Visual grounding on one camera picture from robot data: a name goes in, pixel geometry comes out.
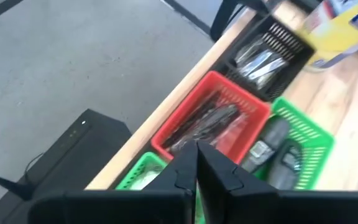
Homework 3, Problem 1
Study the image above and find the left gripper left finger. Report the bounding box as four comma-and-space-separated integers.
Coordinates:
29, 140, 198, 224

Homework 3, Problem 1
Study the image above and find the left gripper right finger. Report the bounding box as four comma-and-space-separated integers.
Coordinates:
197, 141, 358, 224

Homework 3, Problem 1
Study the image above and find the bagged white toiletry packet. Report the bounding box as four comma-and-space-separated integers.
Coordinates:
129, 169, 167, 191

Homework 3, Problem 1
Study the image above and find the dark grey roll-on deodorant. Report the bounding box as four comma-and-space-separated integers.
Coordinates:
267, 139, 304, 190
240, 117, 291, 174

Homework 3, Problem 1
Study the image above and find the bagged black comb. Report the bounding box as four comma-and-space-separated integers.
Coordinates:
162, 90, 223, 150
169, 111, 229, 153
211, 113, 250, 155
178, 104, 242, 147

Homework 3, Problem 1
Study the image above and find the green plastic basket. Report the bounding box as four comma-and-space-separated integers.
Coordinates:
116, 151, 204, 224
240, 96, 335, 191

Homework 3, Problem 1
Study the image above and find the red plastic basket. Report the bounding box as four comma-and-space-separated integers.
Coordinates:
150, 70, 272, 165

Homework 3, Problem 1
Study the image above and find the black plastic basket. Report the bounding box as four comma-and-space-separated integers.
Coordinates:
211, 14, 316, 103

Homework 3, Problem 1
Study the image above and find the Lysol wipes canister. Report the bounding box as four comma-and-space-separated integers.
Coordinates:
300, 0, 358, 69

